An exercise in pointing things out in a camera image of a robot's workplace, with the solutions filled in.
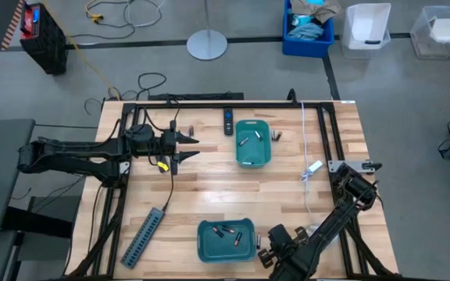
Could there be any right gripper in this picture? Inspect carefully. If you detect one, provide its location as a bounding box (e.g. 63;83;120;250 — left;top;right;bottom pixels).
257;224;310;269

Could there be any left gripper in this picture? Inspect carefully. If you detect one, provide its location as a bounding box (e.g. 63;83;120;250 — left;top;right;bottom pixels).
153;131;202;176

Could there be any black remote control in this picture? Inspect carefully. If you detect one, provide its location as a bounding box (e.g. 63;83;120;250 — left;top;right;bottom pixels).
223;106;235;137

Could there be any teal plastic bin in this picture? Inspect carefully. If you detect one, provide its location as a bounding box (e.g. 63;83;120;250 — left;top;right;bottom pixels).
196;217;258;264
234;119;273;169

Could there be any black power strip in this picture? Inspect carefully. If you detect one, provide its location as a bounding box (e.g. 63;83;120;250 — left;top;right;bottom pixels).
148;91;245;101

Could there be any grey multi-port USB hub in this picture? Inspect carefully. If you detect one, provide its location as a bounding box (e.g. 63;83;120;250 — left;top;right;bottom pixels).
120;207;166;270

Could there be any grey round stand base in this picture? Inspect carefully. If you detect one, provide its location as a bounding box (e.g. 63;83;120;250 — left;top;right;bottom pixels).
186;0;229;62

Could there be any blue plastic bin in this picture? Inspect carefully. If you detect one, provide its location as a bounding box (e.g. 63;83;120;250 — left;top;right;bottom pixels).
281;0;335;59

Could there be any blue grey cloth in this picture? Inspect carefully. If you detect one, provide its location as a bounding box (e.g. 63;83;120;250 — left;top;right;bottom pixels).
287;13;324;42

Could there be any black red tool case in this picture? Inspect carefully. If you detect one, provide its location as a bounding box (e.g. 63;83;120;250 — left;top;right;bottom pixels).
19;2;70;76

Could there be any black desk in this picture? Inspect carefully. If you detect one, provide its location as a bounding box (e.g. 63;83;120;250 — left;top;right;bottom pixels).
0;119;37;238

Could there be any white plastic bin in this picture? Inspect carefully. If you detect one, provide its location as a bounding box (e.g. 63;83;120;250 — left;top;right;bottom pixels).
340;2;392;60

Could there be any clear plastic bin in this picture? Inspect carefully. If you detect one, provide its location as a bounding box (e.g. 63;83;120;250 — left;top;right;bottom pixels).
409;5;450;61

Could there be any white cardboard box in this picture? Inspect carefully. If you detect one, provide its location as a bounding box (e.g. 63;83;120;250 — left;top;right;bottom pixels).
430;17;450;43

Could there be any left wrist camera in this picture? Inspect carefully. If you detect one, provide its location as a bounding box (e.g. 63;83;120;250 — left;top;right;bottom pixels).
162;130;177;148

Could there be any black hub cable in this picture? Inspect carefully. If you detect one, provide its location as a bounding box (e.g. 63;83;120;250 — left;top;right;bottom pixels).
162;100;182;212

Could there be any black metal table frame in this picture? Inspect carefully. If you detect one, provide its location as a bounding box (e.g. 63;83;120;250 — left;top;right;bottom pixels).
66;99;402;281

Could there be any black floor cable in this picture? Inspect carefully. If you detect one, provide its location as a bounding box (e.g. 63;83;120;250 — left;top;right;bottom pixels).
83;72;168;116
68;0;138;41

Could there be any white floor cable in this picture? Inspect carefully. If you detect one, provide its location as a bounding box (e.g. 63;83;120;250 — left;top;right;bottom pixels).
125;0;167;28

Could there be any yellow extension cord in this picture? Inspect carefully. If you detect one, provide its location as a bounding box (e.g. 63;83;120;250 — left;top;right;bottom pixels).
39;0;121;101

